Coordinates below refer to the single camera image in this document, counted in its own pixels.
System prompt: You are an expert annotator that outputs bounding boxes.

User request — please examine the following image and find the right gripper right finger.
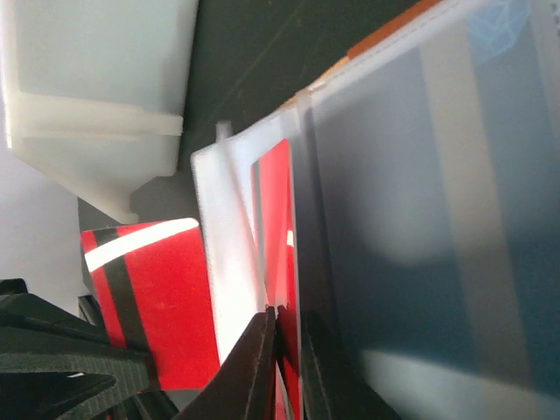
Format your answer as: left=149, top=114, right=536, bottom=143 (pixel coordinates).
left=301, top=311, right=398, bottom=419

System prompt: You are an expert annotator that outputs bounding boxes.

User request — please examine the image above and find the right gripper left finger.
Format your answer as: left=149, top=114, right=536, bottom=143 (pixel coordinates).
left=175, top=307, right=276, bottom=420

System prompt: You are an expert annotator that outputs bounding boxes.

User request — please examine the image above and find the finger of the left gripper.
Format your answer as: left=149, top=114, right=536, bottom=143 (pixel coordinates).
left=1, top=278, right=153, bottom=419

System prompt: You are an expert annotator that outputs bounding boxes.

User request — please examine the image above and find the red credit card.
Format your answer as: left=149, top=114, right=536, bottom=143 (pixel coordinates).
left=251, top=139, right=305, bottom=419
left=81, top=218, right=220, bottom=391

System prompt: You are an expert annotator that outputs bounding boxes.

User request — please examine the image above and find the brown leather card holder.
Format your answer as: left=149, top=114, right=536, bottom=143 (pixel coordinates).
left=192, top=1, right=559, bottom=419

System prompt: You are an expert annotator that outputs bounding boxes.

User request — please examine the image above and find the white storage bin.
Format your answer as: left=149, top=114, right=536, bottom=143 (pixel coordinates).
left=1, top=1, right=199, bottom=224

